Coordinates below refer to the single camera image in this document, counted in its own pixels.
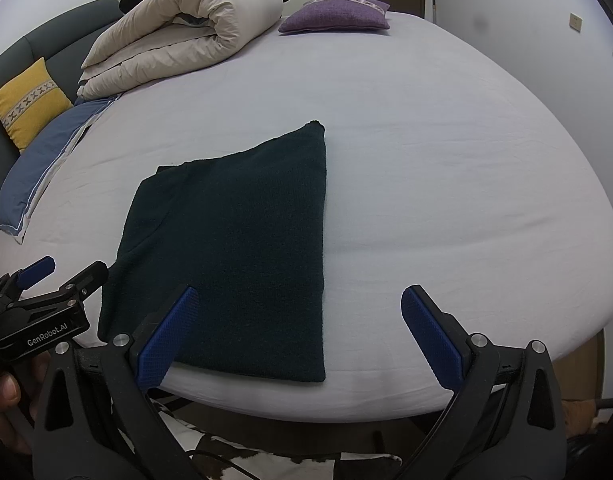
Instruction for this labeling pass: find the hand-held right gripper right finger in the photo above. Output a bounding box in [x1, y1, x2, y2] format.
[401, 284, 570, 480]

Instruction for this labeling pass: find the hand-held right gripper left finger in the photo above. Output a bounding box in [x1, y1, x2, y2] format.
[29, 286, 200, 480]

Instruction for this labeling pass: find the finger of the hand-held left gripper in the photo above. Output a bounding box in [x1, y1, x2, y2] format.
[60, 260, 110, 307]
[7, 255, 56, 292]

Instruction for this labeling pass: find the dark green knitted garment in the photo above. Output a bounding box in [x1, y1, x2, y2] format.
[97, 120, 328, 386]

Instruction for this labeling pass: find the person's left hand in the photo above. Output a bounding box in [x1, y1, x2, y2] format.
[0, 349, 53, 457]

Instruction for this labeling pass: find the blue pillow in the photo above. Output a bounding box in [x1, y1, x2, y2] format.
[0, 97, 122, 246]

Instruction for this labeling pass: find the bed with white sheet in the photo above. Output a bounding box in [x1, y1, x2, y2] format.
[0, 10, 613, 424]

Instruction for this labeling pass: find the yellow patterned pillow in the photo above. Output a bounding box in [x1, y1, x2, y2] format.
[0, 57, 75, 154]

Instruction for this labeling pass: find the brown and white cowhide rug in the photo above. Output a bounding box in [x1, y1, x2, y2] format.
[151, 395, 403, 480]

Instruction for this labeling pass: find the grey upholstered headboard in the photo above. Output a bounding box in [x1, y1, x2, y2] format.
[0, 0, 122, 256]

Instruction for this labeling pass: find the beige rolled duvet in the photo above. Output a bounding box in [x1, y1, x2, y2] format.
[76, 0, 284, 101]

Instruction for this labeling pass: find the purple pillow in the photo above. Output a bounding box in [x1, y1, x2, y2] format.
[278, 0, 391, 35]

